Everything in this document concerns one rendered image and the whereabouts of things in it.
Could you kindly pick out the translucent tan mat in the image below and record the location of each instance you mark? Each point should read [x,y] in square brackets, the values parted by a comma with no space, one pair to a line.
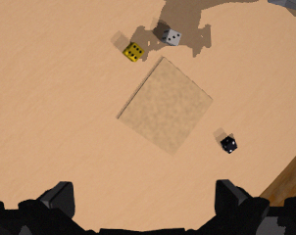
[166,107]

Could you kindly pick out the white die with black pips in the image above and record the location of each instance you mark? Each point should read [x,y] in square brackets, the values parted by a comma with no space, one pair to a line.
[171,37]

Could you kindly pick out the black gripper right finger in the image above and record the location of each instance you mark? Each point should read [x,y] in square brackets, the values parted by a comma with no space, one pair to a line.
[247,215]

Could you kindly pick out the yellow die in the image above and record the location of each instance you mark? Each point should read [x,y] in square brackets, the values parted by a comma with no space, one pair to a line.
[133,51]

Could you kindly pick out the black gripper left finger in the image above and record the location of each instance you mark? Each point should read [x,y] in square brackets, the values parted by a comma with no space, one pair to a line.
[38,216]

